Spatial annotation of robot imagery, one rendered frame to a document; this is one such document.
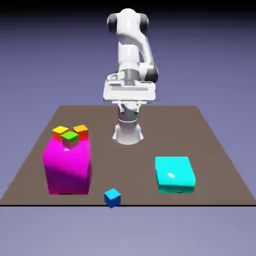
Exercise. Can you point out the small blue cube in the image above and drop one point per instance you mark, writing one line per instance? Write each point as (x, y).
(112, 198)

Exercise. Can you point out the small yellow cube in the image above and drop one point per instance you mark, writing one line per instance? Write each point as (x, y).
(59, 131)

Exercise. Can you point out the large cyan box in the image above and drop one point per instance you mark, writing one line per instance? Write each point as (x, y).
(174, 174)

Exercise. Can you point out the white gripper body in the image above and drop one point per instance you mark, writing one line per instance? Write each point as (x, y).
(129, 92)

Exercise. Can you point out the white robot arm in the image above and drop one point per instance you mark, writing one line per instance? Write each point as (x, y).
(128, 50)

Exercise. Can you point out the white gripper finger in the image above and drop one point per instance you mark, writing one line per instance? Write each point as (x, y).
(121, 108)
(137, 108)

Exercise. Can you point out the small green cube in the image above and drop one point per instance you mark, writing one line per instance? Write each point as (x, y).
(70, 139)

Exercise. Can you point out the large magenta box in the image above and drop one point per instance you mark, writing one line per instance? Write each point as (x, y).
(67, 166)

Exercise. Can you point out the small orange cube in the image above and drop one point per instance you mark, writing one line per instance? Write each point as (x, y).
(82, 131)

